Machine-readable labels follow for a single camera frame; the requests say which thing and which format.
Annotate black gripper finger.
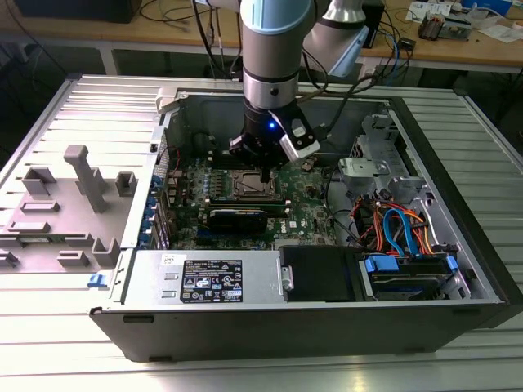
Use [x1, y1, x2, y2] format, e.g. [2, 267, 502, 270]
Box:
[227, 133, 270, 185]
[263, 140, 292, 185]

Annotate thin metal locking lever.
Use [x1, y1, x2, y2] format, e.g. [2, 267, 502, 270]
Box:
[228, 170, 242, 200]
[267, 173, 285, 201]

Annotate silver CPU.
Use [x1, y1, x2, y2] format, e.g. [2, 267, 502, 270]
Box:
[240, 173, 266, 193]

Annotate black RAM slot bank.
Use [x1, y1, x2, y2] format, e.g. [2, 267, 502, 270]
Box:
[207, 149, 246, 169]

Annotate CPU socket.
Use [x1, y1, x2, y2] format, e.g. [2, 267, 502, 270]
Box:
[229, 169, 284, 201]

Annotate green RAM stick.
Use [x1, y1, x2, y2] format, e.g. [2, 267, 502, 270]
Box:
[208, 203, 289, 217]
[22, 235, 85, 245]

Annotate green motherboard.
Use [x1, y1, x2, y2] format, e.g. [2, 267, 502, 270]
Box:
[167, 150, 340, 251]

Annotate black graphics card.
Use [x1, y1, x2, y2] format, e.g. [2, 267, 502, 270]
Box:
[208, 207, 269, 235]

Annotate grey plastic case latch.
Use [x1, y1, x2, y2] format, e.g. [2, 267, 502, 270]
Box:
[156, 86, 190, 114]

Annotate silver metal drive cage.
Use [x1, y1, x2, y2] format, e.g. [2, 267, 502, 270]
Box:
[337, 114, 430, 205]

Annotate black desktop device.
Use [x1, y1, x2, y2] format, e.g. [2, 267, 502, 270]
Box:
[362, 0, 386, 50]

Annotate silver power supply unit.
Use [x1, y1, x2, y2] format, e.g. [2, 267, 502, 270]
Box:
[122, 249, 283, 305]

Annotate hard disk in blue carrier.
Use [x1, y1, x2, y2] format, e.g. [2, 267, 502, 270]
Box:
[358, 252, 461, 302]

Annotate grey parts rack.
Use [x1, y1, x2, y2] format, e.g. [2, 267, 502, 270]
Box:
[0, 145, 138, 274]

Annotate black PC case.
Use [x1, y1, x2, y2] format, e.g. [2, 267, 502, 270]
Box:
[88, 83, 523, 363]

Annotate wooden desk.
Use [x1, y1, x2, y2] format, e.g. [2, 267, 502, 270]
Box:
[0, 0, 523, 75]

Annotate black computer box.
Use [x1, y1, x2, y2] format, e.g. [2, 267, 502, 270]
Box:
[15, 0, 143, 25]

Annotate grey electronic device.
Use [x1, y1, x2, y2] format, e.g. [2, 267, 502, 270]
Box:
[443, 11, 485, 42]

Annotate white paper sheet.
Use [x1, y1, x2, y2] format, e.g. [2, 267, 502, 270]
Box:
[477, 23, 523, 44]

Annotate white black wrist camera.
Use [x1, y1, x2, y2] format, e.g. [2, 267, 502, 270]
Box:
[267, 108, 322, 163]

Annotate black power cable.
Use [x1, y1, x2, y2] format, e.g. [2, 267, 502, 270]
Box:
[324, 169, 360, 248]

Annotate black camera cable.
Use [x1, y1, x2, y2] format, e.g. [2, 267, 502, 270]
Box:
[302, 48, 383, 142]

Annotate orange red wire bundle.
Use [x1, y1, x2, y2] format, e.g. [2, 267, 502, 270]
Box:
[351, 198, 446, 256]

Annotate blue disk wire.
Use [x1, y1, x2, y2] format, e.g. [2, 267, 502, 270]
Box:
[383, 207, 422, 258]

